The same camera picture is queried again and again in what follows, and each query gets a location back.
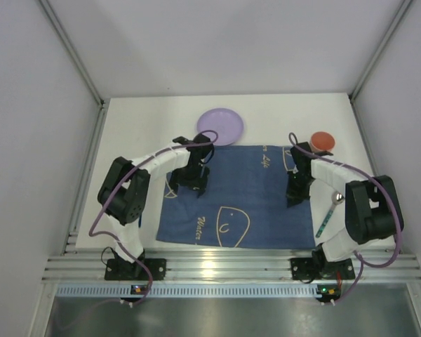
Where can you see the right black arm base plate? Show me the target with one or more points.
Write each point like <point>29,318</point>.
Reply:
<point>303,270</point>

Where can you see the spoon with green handle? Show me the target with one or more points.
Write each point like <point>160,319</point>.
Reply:
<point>336,199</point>

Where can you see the perforated grey cable tray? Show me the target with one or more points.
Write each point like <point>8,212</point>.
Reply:
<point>197,290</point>

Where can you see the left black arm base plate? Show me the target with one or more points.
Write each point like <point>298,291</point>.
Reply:
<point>121,270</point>

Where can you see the blue cloth placemat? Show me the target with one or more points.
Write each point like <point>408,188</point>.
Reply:
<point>244,205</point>

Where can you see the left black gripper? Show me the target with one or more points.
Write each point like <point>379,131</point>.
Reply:
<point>190,178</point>

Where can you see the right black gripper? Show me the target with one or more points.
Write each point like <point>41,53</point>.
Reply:
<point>298,189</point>

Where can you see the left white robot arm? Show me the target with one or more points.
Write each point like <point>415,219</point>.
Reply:
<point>123,193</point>

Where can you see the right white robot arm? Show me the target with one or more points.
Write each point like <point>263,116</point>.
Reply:
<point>372,210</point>

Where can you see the purple plastic plate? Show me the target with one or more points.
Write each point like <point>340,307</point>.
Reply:
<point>225,122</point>

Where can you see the orange plastic cup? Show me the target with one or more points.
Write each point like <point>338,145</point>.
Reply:
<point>322,141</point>

